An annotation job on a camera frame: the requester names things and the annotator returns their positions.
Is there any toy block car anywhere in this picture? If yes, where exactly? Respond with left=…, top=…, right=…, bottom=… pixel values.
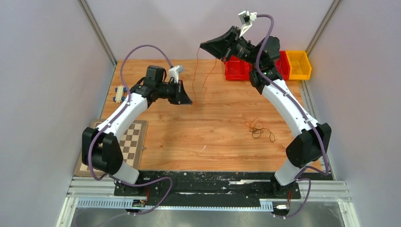
left=113, top=85, right=127, bottom=104

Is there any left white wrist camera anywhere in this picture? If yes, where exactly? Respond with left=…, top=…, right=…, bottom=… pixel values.
left=168, top=65, right=184, bottom=83

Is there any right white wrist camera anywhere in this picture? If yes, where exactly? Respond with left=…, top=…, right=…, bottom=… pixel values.
left=238, top=10, right=257, bottom=38

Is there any slotted cable duct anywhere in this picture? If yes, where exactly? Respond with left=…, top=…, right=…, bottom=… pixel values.
left=76, top=198, right=273, bottom=212

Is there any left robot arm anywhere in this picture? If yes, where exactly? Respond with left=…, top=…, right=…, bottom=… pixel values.
left=81, top=65, right=192, bottom=196

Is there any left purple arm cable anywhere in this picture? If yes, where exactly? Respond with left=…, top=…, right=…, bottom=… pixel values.
left=87, top=44, right=174, bottom=217

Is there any orange wire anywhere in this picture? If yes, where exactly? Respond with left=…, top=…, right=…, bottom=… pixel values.
left=187, top=47, right=218, bottom=107
left=244, top=117, right=270, bottom=132

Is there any aluminium frame rail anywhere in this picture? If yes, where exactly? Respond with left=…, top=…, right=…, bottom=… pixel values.
left=66, top=177, right=352, bottom=202

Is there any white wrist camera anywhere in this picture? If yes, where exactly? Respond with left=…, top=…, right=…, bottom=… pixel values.
left=238, top=10, right=257, bottom=38
left=168, top=65, right=184, bottom=83

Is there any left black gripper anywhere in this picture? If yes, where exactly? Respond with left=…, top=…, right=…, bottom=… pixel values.
left=157, top=80, right=193, bottom=105

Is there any right red bin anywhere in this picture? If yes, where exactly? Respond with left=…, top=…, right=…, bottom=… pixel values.
left=275, top=51, right=290, bottom=80

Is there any wooden chessboard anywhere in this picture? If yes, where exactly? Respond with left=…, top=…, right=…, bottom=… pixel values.
left=74, top=119, right=148, bottom=177

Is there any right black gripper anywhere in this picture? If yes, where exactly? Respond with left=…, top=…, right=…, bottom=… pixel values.
left=200, top=26, right=262, bottom=68

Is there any yellow bin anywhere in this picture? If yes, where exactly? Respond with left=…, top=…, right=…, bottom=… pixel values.
left=286, top=51, right=312, bottom=80

